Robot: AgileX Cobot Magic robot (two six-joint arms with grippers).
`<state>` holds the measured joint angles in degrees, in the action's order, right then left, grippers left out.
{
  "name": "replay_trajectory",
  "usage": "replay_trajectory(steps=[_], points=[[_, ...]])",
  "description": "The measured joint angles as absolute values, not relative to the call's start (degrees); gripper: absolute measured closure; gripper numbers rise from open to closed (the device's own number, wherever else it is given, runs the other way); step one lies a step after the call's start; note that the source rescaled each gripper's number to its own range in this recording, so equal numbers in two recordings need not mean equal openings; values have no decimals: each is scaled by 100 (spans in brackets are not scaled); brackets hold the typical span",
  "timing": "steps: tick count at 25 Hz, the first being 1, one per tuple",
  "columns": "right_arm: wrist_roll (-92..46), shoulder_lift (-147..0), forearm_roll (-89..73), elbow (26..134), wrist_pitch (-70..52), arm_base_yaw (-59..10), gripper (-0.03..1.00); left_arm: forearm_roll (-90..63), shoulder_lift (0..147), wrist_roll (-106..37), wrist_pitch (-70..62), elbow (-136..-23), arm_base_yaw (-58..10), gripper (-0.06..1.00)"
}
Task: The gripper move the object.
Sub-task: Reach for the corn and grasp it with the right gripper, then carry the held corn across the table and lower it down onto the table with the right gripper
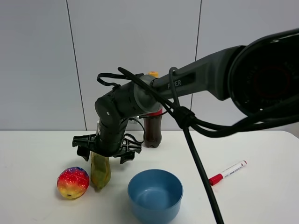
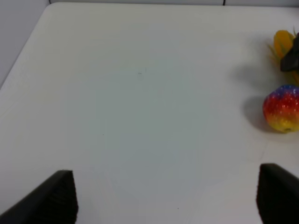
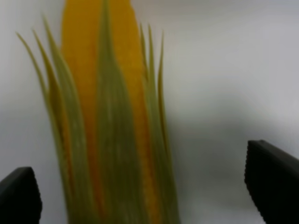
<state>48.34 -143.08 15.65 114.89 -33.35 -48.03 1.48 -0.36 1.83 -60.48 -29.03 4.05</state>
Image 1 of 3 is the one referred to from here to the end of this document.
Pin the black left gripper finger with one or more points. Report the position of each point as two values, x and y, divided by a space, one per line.
83 152

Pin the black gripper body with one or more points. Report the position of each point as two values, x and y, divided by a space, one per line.
111 141

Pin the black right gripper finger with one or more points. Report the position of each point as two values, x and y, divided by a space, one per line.
129 156

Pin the toy corn cob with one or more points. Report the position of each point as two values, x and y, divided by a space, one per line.
100 171

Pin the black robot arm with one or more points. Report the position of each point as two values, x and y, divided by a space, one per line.
261 78

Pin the red yellow toy fruit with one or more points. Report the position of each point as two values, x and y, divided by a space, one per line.
73 182

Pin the cola bottle yellow cap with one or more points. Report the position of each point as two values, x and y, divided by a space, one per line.
152 124

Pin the blue plastic bowl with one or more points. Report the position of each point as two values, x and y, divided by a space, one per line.
155 196

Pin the red capped whiteboard marker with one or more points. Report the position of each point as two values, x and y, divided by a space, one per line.
227 172

